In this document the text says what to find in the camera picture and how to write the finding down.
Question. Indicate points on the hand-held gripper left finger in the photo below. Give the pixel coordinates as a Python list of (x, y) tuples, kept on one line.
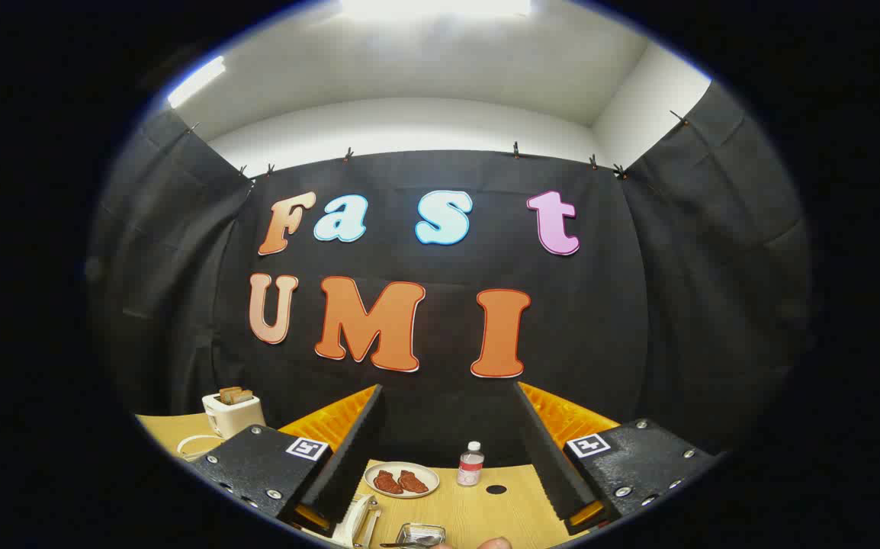
[(348, 465)]

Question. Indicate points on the black round table grommet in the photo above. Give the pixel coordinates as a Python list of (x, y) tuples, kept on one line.
[(496, 489)]

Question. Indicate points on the black backdrop cloth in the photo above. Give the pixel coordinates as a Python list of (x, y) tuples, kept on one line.
[(638, 305)]

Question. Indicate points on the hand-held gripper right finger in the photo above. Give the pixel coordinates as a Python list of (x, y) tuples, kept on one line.
[(543, 457)]

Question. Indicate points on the red-brown steak piece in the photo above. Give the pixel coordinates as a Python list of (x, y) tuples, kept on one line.
[(412, 482), (387, 483)]

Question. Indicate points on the wide ceiling light panel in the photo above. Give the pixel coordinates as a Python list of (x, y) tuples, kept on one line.
[(432, 8)]

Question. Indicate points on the brown toast slice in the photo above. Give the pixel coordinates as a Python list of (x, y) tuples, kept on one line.
[(244, 397), (228, 394)]

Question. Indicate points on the long ceiling light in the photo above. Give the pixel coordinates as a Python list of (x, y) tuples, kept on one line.
[(196, 81)]

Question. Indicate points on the white toaster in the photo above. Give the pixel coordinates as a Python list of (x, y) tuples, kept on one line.
[(238, 419)]

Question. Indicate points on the clear water bottle red label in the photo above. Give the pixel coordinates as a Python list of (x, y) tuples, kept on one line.
[(470, 467)]

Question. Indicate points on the beige round plate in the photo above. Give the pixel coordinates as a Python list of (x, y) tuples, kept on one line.
[(402, 467)]

